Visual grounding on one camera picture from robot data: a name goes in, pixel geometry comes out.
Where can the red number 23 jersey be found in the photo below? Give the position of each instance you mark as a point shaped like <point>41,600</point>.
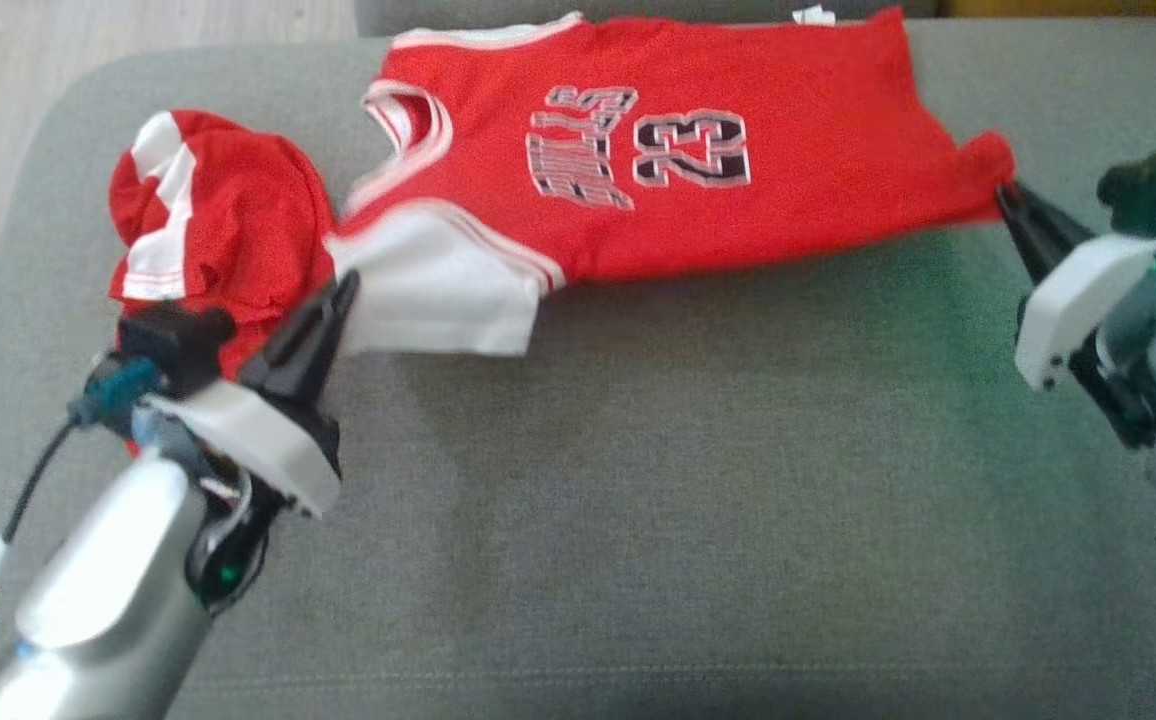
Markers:
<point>818,180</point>

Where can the large grey sofa seat cushion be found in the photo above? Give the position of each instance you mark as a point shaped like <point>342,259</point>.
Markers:
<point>638,480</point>

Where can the red white-striped shorts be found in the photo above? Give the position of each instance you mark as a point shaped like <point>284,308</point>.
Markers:
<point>238,220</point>

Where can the yellow sofa back cushion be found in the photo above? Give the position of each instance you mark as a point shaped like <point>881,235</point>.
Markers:
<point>1078,8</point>

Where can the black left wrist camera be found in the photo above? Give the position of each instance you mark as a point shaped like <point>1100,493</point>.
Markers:
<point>173,345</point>

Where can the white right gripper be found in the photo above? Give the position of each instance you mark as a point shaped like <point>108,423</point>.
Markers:
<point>1078,300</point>

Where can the small grey sofa seat cushion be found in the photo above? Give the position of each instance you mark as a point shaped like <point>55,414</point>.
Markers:
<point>458,12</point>

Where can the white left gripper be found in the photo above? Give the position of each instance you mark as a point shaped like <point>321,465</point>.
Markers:
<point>258,440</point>

